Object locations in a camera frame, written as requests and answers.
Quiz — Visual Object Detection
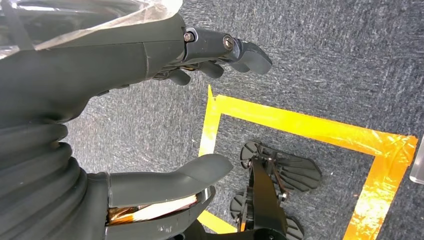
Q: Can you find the clear plastic film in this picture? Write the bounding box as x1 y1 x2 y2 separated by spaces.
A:
0 0 184 61

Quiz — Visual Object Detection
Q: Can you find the yellow floor tape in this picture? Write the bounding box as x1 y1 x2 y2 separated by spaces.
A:
197 84 419 240

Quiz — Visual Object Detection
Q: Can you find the black robot foot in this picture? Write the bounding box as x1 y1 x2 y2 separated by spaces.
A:
172 140 323 240

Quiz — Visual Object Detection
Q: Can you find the silver floor socket plate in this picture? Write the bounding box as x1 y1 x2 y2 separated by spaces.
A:
409 134 424 185

